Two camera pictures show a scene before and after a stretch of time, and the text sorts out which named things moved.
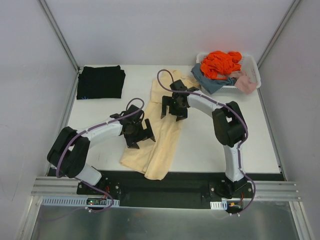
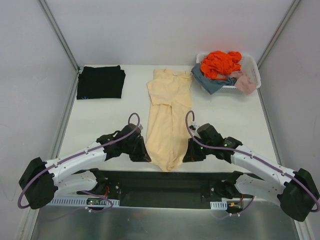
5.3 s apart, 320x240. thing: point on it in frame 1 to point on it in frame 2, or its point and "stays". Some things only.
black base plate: [177, 190] stays
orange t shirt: [218, 65] stays
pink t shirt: [243, 83] stays
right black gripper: [173, 107] to [194, 149]
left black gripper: [139, 133] to [138, 149]
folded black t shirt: [100, 82] stays
